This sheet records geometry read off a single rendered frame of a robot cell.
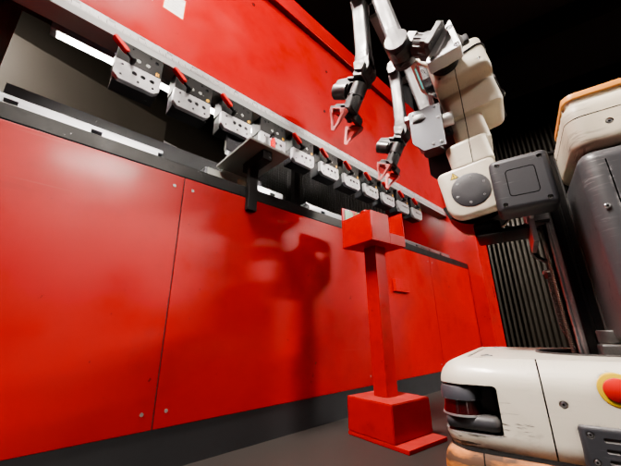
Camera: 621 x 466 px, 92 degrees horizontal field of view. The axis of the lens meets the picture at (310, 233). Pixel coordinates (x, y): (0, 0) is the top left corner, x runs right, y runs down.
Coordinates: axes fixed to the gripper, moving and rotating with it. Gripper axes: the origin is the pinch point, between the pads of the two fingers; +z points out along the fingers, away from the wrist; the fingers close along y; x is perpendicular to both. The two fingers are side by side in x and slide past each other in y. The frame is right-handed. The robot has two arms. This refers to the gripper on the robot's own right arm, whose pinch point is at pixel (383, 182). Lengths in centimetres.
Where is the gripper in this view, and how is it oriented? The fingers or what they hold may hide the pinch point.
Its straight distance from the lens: 147.3
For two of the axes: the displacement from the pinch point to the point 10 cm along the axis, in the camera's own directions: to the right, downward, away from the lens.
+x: 7.5, 2.7, -6.1
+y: -5.5, -2.6, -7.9
